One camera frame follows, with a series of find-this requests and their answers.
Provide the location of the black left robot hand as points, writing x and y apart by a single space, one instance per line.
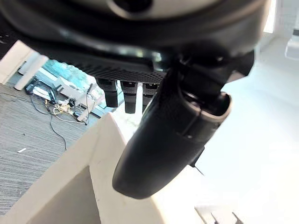
163 140

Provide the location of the white equipment box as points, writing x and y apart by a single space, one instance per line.
74 92

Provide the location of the small white paper scrap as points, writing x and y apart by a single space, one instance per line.
21 150

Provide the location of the white appliance by window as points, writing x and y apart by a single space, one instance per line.
292 44

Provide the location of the white cylindrical post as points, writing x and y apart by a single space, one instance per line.
29 70

